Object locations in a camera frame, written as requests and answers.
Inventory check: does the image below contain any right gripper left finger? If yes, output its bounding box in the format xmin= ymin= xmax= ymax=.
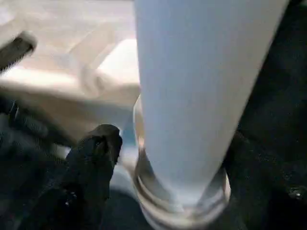
xmin=31 ymin=124 xmax=123 ymax=230

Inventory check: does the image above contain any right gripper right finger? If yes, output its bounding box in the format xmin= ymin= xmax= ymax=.
xmin=225 ymin=130 xmax=307 ymax=230

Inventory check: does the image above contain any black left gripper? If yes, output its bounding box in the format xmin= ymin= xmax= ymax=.
xmin=0 ymin=33 xmax=72 ymax=173

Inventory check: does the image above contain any white plastic table top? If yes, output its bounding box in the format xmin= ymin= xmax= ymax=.
xmin=0 ymin=0 xmax=232 ymax=230

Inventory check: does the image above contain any white plastic table leg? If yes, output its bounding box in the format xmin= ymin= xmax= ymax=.
xmin=133 ymin=0 xmax=291 ymax=211

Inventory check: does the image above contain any black work mat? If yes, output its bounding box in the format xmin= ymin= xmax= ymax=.
xmin=0 ymin=0 xmax=307 ymax=230

